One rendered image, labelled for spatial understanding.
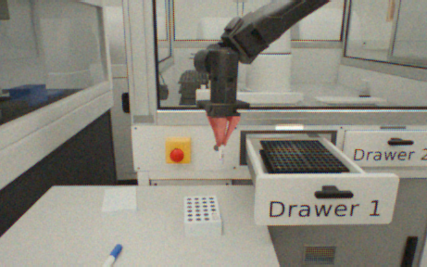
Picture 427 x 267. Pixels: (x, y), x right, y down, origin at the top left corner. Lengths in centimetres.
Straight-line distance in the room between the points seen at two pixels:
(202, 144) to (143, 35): 35
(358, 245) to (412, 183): 28
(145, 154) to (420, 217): 94
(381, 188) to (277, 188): 21
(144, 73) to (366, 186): 63
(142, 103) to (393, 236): 95
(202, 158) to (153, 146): 15
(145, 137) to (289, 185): 48
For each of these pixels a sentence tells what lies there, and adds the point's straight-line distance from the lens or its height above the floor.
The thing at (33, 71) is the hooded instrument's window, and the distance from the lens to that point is 121.
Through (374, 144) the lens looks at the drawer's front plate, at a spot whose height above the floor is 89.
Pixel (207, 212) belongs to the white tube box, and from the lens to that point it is 77.
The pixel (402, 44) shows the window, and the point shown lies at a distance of 107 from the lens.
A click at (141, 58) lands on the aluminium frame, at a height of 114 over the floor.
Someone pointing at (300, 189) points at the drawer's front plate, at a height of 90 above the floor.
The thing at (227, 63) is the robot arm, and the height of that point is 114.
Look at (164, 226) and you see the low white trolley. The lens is 79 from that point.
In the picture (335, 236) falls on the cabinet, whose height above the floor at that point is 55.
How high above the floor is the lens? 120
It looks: 17 degrees down
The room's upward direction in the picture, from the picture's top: straight up
